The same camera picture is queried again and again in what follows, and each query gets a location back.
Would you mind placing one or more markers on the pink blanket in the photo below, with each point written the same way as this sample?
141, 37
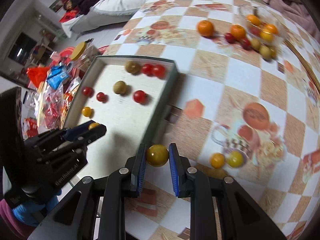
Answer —
296, 11

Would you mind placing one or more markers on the orange cherry tomato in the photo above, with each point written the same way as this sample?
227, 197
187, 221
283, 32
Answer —
217, 160

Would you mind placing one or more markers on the red cherry tomato in tray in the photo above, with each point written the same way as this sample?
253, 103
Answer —
101, 97
87, 91
159, 71
147, 69

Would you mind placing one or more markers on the brown longan in tray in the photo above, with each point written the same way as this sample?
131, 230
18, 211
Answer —
132, 67

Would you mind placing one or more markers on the brown longan fruit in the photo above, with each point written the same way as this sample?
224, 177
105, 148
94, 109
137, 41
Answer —
265, 53
120, 88
255, 44

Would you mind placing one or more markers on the pile of red snack bags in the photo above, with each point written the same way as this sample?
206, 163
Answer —
50, 106

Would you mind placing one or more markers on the yellow cherry tomato in tray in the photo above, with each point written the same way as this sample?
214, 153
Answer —
87, 111

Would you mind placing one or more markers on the blue gloved hand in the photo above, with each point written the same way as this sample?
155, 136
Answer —
26, 211

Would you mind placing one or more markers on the plastic jar with yellow lid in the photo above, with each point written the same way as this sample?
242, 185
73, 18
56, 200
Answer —
84, 54

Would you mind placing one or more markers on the blue snack packet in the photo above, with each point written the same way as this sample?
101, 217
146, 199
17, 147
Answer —
57, 76

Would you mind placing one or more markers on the red cherry tomato on table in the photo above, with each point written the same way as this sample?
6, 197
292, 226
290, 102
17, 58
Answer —
139, 96

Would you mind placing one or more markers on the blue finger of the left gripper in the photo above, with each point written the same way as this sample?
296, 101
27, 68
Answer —
73, 133

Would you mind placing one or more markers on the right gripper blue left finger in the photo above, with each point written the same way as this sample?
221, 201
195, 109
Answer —
138, 171

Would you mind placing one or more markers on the small orange mandarin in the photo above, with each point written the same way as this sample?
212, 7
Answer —
205, 28

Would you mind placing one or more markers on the white shallow tray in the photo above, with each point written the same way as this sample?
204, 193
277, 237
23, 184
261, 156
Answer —
128, 123

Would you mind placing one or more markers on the long wooden stick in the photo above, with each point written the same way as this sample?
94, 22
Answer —
305, 64

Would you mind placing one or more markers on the yellow cherry tomato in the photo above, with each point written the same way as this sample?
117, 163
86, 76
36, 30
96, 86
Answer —
87, 111
93, 125
157, 155
235, 159

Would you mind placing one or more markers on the large orange mandarin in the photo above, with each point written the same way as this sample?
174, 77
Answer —
237, 31

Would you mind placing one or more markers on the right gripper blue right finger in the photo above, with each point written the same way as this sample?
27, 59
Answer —
178, 169

